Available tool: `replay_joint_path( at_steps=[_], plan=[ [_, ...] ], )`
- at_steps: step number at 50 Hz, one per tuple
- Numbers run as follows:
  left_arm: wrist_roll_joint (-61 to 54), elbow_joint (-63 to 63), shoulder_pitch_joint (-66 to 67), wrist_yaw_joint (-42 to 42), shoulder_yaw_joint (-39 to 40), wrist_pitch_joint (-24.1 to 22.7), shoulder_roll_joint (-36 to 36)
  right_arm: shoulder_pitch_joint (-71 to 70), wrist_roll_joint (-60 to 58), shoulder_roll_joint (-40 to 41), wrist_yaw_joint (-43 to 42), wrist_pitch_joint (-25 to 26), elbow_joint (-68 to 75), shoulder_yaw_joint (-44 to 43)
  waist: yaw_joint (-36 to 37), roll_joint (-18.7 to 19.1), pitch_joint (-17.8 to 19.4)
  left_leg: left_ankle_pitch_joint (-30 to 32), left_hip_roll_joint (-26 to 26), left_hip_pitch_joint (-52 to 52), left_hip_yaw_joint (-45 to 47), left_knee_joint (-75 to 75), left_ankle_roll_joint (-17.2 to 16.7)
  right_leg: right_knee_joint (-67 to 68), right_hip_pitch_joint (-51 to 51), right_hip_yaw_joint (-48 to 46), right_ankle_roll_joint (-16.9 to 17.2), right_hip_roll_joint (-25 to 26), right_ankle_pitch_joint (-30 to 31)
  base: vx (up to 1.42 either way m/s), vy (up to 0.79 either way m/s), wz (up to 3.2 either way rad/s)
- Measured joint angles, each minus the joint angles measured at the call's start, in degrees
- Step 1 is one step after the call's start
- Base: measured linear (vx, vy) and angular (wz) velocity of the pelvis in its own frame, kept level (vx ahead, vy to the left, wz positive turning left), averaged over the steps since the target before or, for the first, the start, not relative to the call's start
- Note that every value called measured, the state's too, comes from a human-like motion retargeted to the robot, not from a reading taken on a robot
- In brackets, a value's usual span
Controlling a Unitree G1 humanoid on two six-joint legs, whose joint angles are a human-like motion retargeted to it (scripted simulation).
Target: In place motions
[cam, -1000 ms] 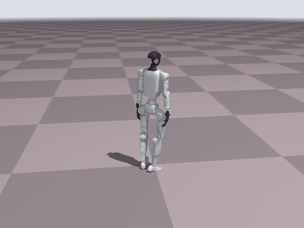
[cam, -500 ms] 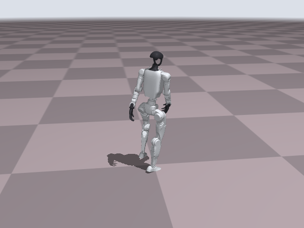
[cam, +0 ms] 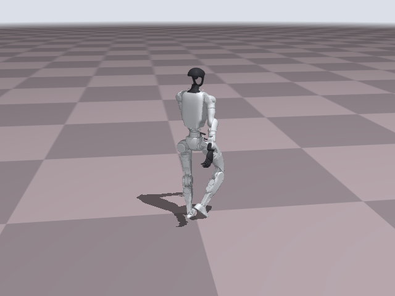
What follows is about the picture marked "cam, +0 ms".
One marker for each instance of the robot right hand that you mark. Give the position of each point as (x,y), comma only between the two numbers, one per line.
(209,157)

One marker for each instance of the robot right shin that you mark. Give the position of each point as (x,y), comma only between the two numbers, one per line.
(212,187)

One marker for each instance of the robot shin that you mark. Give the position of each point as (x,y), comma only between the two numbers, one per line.
(188,196)
(212,187)

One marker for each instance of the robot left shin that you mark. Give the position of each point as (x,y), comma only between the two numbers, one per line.
(188,196)

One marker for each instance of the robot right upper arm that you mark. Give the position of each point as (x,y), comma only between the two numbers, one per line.
(210,101)

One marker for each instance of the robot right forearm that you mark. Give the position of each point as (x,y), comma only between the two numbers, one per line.
(212,133)

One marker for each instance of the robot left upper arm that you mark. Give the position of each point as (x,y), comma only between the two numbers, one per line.
(178,98)

